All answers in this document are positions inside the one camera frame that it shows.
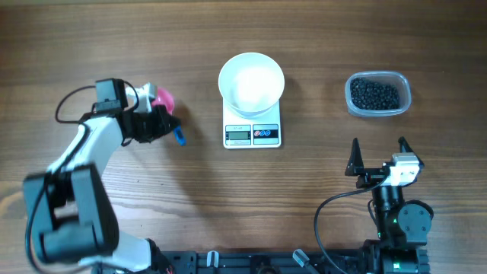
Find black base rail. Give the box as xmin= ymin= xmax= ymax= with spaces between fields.
xmin=162 ymin=250 xmax=431 ymax=274

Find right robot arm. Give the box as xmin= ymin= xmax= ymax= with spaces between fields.
xmin=345 ymin=137 xmax=434 ymax=274

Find pink scoop blue handle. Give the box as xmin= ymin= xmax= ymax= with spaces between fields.
xmin=151 ymin=88 xmax=186 ymax=146

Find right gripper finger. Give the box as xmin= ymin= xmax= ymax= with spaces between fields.
xmin=345 ymin=138 xmax=364 ymax=177
xmin=398 ymin=136 xmax=425 ymax=168

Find black beans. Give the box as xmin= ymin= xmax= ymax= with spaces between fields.
xmin=349 ymin=78 xmax=399 ymax=110

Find clear plastic container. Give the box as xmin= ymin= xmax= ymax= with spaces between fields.
xmin=345 ymin=71 xmax=412 ymax=117

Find white ceramic bowl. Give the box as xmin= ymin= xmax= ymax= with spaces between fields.
xmin=218 ymin=53 xmax=285 ymax=116

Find left black cable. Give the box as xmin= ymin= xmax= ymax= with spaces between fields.
xmin=24 ymin=79 xmax=141 ymax=273

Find right black cable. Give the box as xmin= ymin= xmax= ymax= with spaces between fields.
xmin=313 ymin=174 xmax=390 ymax=274

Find black cable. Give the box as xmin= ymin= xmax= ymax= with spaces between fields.
xmin=313 ymin=174 xmax=390 ymax=274
xmin=24 ymin=79 xmax=141 ymax=273

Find white digital kitchen scale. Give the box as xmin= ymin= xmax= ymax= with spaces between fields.
xmin=223 ymin=102 xmax=282 ymax=149

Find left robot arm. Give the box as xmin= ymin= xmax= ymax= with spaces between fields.
xmin=23 ymin=78 xmax=186 ymax=274

